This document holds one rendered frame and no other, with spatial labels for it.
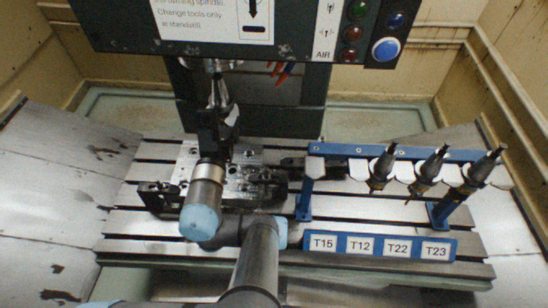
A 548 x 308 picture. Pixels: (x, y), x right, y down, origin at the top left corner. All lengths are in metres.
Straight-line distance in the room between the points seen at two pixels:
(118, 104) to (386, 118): 1.56
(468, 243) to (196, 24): 1.02
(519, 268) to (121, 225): 1.28
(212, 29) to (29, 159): 1.29
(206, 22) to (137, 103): 1.60
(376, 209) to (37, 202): 1.27
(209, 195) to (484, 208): 1.06
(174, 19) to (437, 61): 1.57
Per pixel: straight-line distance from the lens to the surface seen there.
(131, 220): 1.14
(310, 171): 0.77
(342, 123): 1.80
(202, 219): 0.63
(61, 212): 1.51
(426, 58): 1.84
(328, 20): 0.44
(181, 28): 0.47
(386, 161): 0.76
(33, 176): 1.60
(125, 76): 2.03
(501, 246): 1.35
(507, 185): 0.93
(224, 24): 0.45
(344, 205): 1.10
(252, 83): 1.32
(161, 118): 1.88
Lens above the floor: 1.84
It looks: 51 degrees down
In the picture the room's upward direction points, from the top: 1 degrees clockwise
